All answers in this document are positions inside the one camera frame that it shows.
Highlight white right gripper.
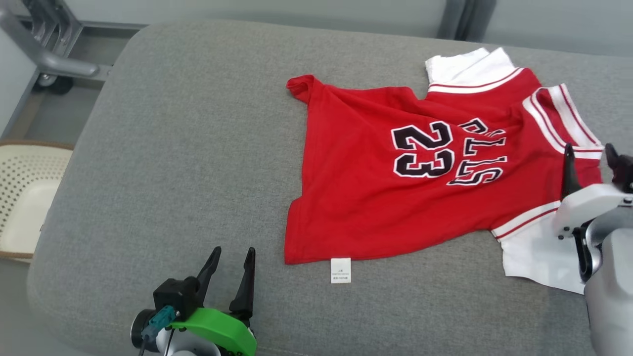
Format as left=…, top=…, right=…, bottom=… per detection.
left=551, top=143, right=633, bottom=240

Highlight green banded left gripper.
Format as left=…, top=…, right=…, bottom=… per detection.
left=171, top=246, right=258, bottom=356

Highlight red basketball jersey number 23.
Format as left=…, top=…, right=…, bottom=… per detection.
left=283, top=47, right=605, bottom=295

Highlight grey fabric ottoman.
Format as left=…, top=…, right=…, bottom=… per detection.
left=27, top=20, right=633, bottom=356

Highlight grey upright posts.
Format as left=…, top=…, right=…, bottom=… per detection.
left=438, top=0, right=498, bottom=43

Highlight cream perforated laundry basket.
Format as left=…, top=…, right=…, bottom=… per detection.
left=0, top=141, right=75, bottom=263

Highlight black caster wheel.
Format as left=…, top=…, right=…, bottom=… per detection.
left=34, top=74, right=75, bottom=95

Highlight left black cable teal plug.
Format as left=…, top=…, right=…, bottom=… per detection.
left=138, top=305, right=179, bottom=356

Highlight grey metal stand frame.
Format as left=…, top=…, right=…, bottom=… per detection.
left=0, top=0, right=113, bottom=89

